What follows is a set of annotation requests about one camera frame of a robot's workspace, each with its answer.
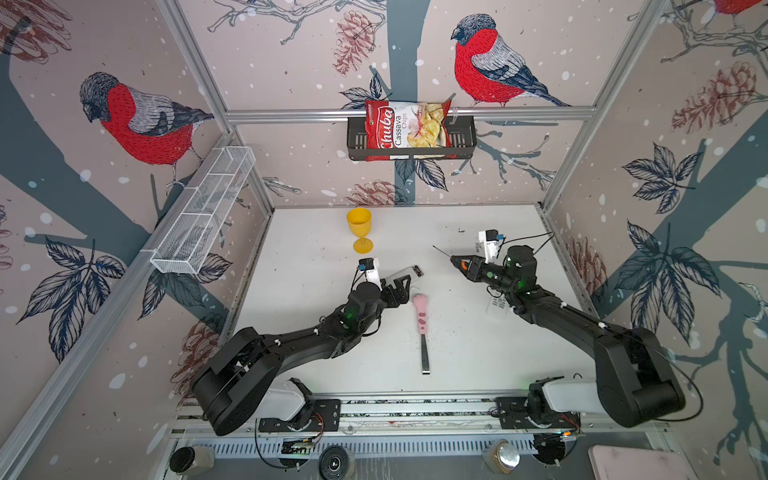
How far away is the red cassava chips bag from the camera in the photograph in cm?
87

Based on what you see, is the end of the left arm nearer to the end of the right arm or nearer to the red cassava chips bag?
the end of the right arm

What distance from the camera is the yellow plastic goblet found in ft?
3.26

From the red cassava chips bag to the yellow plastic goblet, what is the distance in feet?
0.62

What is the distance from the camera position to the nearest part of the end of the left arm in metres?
0.75
